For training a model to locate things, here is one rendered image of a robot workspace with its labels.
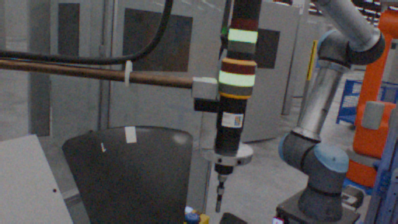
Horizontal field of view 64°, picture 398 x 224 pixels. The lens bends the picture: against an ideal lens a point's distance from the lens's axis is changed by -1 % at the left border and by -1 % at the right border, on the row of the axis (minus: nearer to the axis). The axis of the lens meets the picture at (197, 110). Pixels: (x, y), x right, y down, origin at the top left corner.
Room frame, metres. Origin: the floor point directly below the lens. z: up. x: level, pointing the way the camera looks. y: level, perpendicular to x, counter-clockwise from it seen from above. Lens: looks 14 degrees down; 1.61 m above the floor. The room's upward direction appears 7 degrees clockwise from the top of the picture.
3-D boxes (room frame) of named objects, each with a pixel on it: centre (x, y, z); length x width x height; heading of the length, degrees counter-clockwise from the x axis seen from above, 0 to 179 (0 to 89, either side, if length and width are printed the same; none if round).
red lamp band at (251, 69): (0.41, -0.04, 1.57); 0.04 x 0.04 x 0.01
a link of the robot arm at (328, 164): (1.05, -0.47, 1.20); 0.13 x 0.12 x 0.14; 30
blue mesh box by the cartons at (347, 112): (6.78, -3.74, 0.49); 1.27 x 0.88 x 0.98; 126
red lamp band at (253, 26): (0.41, -0.04, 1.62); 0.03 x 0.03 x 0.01
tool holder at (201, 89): (0.40, -0.03, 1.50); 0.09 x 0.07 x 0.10; 93
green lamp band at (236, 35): (0.41, -0.04, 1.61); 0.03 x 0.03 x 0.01
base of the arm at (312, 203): (1.04, -0.47, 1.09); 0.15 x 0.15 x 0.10
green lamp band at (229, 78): (0.41, -0.04, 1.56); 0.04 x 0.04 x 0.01
